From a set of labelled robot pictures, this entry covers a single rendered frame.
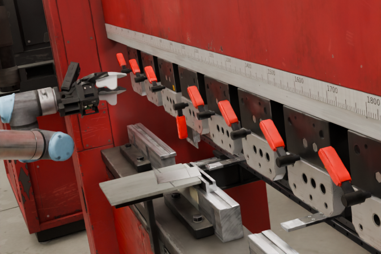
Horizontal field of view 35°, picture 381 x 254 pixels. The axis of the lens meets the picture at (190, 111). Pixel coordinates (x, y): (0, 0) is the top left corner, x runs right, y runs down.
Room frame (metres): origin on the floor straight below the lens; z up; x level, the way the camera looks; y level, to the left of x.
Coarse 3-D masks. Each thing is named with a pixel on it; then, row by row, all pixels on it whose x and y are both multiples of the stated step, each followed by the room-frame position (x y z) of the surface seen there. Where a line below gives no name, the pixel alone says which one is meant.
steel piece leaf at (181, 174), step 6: (156, 174) 1.71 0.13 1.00; (162, 174) 1.70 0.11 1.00; (168, 174) 1.69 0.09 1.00; (174, 174) 1.69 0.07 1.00; (180, 174) 1.68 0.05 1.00; (186, 174) 1.67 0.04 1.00; (156, 180) 1.64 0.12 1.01; (162, 180) 1.65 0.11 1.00; (168, 180) 1.64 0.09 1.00; (174, 180) 1.64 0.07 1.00
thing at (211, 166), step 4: (240, 156) 1.75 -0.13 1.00; (224, 160) 1.74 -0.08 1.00; (228, 160) 1.73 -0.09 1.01; (232, 160) 1.73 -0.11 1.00; (236, 160) 1.72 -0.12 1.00; (240, 160) 1.72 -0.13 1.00; (244, 160) 1.72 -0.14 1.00; (208, 164) 1.72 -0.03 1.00; (212, 164) 1.72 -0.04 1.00; (216, 164) 1.71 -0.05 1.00; (220, 164) 1.71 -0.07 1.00; (224, 164) 1.70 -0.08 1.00; (228, 164) 1.71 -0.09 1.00; (232, 164) 1.71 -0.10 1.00; (208, 168) 1.70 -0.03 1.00; (212, 168) 1.69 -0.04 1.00; (216, 168) 1.70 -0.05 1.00
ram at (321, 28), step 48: (144, 0) 1.84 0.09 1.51; (192, 0) 1.42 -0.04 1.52; (240, 0) 1.15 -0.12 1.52; (288, 0) 0.97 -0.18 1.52; (336, 0) 0.84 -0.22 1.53; (144, 48) 1.93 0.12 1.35; (240, 48) 1.18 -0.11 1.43; (288, 48) 0.99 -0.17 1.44; (336, 48) 0.85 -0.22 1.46; (288, 96) 1.00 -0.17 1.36
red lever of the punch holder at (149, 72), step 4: (148, 68) 1.78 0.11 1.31; (152, 68) 1.79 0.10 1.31; (148, 72) 1.77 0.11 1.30; (152, 72) 1.77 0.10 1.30; (148, 76) 1.76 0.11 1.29; (152, 76) 1.76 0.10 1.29; (152, 80) 1.75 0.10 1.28; (156, 80) 1.75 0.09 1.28; (156, 84) 1.74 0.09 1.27; (152, 88) 1.72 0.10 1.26; (156, 88) 1.72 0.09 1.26; (160, 88) 1.73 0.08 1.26; (164, 88) 1.74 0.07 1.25
